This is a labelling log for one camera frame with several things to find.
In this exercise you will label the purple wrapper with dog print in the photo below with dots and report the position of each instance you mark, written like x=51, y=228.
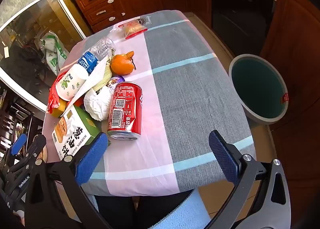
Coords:
x=116, y=80

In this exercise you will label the glass sliding door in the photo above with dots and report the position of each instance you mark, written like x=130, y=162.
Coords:
x=25, y=19

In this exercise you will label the dark wooden chair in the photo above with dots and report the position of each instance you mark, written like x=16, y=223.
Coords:
x=15, y=119

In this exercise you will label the white tissue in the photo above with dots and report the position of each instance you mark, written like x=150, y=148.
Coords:
x=97, y=104

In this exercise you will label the dried corn husk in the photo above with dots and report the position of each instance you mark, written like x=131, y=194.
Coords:
x=106, y=76

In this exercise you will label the clear bottle with blue label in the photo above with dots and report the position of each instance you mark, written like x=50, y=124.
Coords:
x=100, y=46

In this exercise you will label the black built-in oven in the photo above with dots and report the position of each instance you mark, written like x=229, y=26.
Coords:
x=237, y=14

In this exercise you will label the green biscuit box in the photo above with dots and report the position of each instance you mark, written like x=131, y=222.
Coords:
x=72, y=129

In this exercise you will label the light blue fleece garment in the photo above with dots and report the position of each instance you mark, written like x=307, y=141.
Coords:
x=185, y=214

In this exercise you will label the yellow fruit peel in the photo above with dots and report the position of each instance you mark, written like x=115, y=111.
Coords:
x=60, y=109

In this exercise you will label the tall wooden cabinet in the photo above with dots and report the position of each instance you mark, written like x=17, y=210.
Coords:
x=300, y=44

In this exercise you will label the person's legs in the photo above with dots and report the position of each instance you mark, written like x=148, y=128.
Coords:
x=115, y=209

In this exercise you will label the checked pink and grey tablecloth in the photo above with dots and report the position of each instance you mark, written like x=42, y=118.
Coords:
x=190, y=94

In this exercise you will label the red soda can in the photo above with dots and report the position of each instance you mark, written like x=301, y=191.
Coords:
x=125, y=109

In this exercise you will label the white paper napkin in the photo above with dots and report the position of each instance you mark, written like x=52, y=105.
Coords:
x=93, y=76

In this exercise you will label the green and white plastic bag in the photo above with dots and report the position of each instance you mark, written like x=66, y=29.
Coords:
x=53, y=54

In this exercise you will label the clear snack packet, red strip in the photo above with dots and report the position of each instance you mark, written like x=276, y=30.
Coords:
x=132, y=29

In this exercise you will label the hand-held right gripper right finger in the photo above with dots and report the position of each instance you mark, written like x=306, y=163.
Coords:
x=223, y=159

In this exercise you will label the red plastic wrapper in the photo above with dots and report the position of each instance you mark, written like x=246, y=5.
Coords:
x=53, y=99

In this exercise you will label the orange peel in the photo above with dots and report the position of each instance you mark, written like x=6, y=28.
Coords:
x=121, y=65

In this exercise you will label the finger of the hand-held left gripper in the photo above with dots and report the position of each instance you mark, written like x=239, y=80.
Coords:
x=36, y=145
x=18, y=144

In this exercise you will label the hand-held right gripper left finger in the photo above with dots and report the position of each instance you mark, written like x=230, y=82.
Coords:
x=90, y=159

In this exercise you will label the grey trash bin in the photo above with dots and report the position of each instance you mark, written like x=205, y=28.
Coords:
x=257, y=89

